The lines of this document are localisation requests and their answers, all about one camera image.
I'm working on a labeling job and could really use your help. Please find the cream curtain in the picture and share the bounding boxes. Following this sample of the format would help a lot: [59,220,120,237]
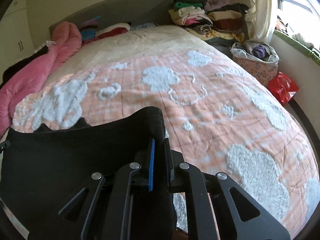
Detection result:
[245,0,278,44]

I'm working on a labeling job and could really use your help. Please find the black garment on quilt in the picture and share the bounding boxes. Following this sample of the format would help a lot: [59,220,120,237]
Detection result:
[2,46,49,83]

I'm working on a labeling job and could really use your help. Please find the striped colourful pillow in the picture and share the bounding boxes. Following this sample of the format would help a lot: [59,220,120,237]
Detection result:
[78,16,100,42]

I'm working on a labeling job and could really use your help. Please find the grey headboard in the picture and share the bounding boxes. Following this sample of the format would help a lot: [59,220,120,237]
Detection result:
[49,0,174,35]

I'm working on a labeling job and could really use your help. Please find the red plastic bag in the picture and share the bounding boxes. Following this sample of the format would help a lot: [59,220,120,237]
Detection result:
[268,72,299,106]

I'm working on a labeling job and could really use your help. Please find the pile of folded clothes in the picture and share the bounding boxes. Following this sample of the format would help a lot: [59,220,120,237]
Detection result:
[168,0,249,47]

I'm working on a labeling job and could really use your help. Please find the black sweater with orange cuffs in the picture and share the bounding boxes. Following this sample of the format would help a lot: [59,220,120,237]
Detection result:
[1,107,176,239]

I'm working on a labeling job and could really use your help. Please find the peach floral bedspread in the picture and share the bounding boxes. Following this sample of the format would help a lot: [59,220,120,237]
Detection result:
[12,26,319,237]

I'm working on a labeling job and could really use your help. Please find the floral laundry basket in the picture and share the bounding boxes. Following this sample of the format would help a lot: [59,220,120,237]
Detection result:
[231,40,280,87]

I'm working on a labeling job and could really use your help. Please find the red and white folded clothes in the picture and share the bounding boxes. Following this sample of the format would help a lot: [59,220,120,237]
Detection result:
[95,23,131,38]

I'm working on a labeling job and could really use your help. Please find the pink quilt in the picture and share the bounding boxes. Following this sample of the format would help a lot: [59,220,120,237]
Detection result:
[1,22,82,135]

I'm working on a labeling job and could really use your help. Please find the white wardrobe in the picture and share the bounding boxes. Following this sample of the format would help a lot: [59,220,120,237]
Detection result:
[0,0,34,74]

